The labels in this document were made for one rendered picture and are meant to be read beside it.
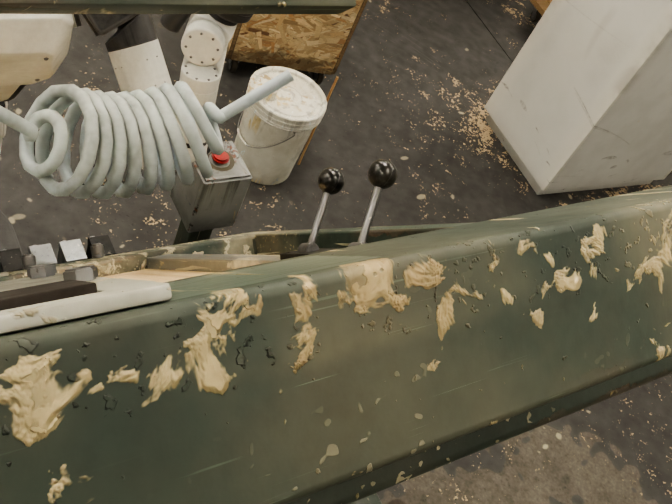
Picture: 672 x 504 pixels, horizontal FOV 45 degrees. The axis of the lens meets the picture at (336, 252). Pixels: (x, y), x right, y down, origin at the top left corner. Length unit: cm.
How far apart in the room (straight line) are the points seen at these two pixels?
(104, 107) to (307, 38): 307
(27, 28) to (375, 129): 245
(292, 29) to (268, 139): 66
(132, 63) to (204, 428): 116
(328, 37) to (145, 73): 213
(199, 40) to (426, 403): 94
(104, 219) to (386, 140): 137
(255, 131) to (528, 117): 140
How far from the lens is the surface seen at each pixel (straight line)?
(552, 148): 373
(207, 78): 136
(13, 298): 34
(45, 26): 139
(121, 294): 34
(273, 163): 306
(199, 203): 179
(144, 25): 147
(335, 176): 111
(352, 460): 39
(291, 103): 298
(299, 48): 354
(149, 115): 47
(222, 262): 129
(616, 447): 316
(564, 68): 369
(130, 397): 33
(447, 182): 359
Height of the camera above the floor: 214
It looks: 45 degrees down
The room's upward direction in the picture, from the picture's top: 29 degrees clockwise
